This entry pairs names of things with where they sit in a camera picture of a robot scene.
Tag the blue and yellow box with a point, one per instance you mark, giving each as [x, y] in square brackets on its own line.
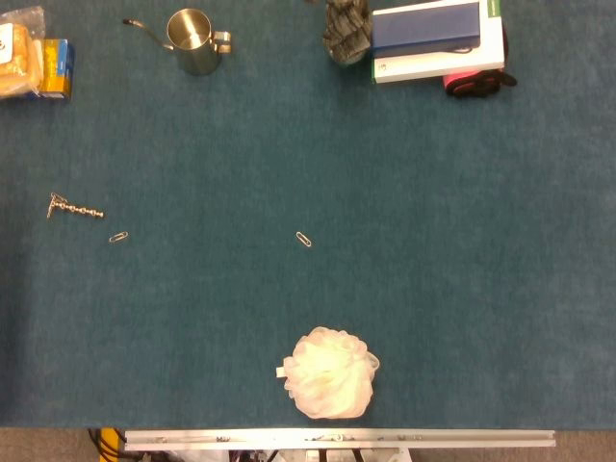
[58, 67]

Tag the silver magnetic bead stick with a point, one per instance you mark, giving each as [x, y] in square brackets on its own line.
[79, 210]

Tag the aluminium profile rail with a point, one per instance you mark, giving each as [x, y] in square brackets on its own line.
[337, 439]

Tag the dark blue box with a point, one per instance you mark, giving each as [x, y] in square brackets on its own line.
[426, 29]

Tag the blue felt table cloth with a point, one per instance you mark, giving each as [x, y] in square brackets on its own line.
[308, 289]

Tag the white mesh bath loofah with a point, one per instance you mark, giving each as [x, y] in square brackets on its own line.
[329, 375]

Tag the bagged sliced bread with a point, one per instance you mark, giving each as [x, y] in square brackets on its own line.
[17, 58]

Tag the steel gooseneck pouring kettle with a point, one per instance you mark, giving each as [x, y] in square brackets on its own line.
[195, 48]

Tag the white box with green label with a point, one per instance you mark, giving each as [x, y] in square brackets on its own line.
[488, 53]

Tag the grey striped knit sock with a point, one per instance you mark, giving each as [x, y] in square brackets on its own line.
[346, 31]

